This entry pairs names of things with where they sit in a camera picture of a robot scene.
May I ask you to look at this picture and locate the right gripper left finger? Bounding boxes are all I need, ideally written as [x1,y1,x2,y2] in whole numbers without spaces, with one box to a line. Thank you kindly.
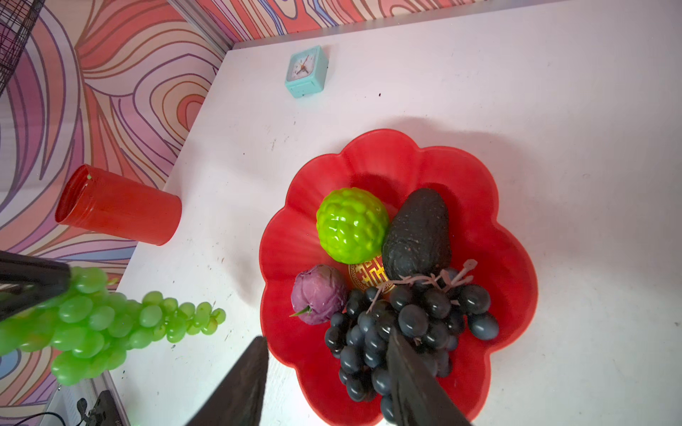
[186,335,269,426]

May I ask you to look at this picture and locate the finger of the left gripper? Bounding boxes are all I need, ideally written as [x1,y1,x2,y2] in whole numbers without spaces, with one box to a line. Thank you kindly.
[1,251,71,321]

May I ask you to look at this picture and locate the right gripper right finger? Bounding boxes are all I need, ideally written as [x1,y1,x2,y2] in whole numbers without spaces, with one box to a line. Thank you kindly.
[386,329,472,426]

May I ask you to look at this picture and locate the green grape bunch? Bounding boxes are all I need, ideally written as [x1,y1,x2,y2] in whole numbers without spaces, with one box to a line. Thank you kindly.
[1,267,227,386]

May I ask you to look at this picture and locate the dark purple grape bunch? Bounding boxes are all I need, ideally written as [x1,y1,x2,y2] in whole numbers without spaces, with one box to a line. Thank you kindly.
[324,259,500,424]

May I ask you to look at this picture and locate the purple round fruit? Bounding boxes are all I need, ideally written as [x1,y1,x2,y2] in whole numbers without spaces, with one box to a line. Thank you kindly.
[291,264,349,325]

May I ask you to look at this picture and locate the dark avocado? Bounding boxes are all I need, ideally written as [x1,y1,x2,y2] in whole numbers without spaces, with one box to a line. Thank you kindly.
[382,188,452,280]

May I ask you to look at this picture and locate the bright green bumpy fruit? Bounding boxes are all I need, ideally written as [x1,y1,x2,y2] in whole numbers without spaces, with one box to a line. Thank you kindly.
[316,187,390,264]

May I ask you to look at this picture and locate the red flower-shaped fruit bowl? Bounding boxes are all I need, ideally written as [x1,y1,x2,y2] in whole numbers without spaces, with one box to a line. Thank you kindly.
[259,129,538,425]

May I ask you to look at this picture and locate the red pen cup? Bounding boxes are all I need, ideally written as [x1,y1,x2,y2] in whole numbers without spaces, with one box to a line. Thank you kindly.
[55,164,182,246]

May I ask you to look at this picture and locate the teal small clock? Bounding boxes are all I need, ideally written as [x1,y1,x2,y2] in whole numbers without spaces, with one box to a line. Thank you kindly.
[285,45,329,99]

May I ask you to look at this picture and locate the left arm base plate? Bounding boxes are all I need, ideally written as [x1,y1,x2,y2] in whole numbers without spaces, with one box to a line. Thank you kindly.
[76,390,125,426]

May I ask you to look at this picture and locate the black wire basket on left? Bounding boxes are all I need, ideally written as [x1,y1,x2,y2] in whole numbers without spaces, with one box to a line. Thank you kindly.
[0,0,45,93]

